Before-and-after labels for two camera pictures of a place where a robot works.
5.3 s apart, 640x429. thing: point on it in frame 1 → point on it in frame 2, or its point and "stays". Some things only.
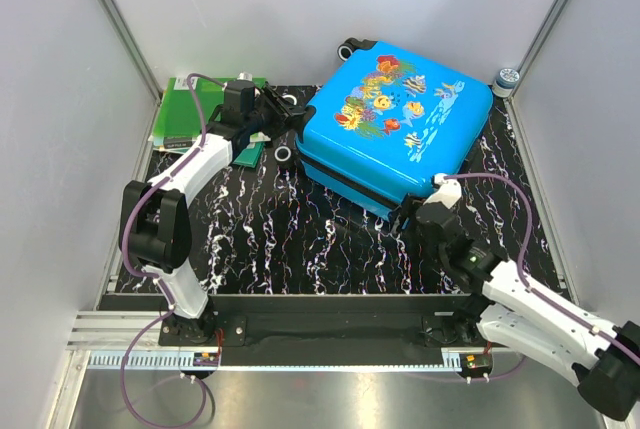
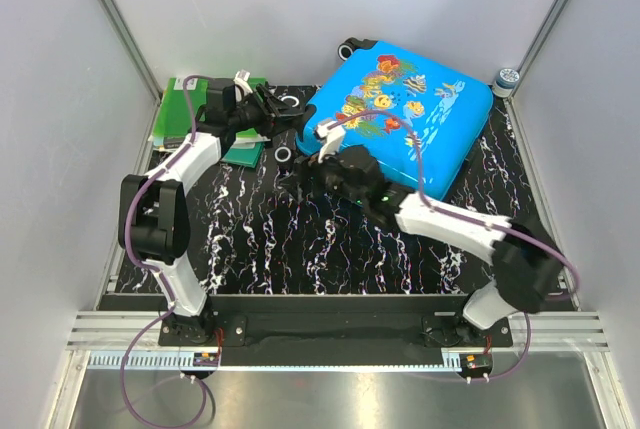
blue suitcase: [383, 124] stays
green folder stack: [177, 115] stays
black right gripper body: [412, 230] → [327, 177]
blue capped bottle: [505, 82] stays
